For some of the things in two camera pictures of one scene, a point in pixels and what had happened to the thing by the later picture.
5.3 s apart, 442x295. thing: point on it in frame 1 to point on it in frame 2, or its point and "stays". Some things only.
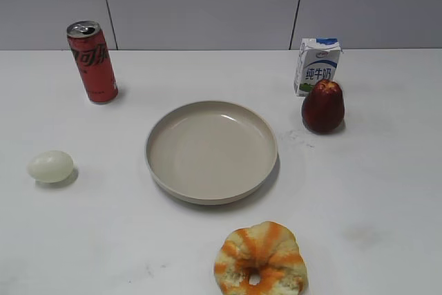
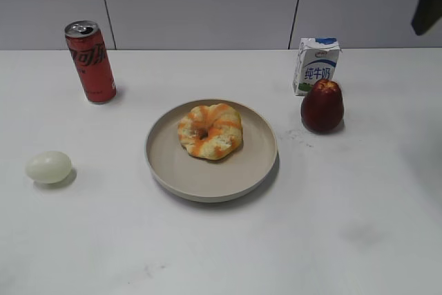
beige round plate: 211,152 stays
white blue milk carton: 318,60 stays
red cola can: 91,53 stays
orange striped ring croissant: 266,248 to 210,131
